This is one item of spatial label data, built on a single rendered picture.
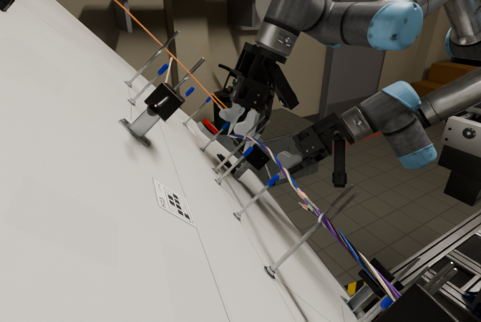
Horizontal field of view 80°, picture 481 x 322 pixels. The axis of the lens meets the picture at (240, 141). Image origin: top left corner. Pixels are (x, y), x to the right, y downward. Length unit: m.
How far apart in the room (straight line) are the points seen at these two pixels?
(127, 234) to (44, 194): 0.05
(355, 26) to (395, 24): 0.07
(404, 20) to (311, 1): 0.16
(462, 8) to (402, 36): 0.54
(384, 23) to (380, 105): 0.21
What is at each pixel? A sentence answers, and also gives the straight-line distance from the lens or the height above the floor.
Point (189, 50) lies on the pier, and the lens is 2.64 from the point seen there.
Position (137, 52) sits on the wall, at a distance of 2.70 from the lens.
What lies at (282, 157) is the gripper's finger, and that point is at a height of 1.10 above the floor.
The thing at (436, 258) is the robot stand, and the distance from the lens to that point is 1.93.
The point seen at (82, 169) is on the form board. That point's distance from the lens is 0.23.
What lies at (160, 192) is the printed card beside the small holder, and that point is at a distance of 0.29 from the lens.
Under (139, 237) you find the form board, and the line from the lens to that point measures 0.21.
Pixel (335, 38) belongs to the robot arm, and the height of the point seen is 1.38.
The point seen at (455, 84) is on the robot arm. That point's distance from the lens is 0.85.
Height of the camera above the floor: 1.43
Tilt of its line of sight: 25 degrees down
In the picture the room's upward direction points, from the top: straight up
